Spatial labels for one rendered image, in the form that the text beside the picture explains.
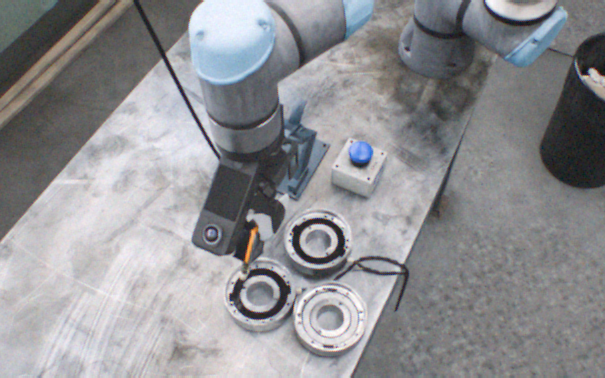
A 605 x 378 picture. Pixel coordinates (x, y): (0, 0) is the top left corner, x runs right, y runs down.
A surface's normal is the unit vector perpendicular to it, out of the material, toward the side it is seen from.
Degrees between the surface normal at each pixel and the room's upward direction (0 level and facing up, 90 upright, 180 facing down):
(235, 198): 32
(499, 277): 0
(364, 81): 0
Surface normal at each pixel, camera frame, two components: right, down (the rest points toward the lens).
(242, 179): -0.23, -0.06
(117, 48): -0.01, -0.55
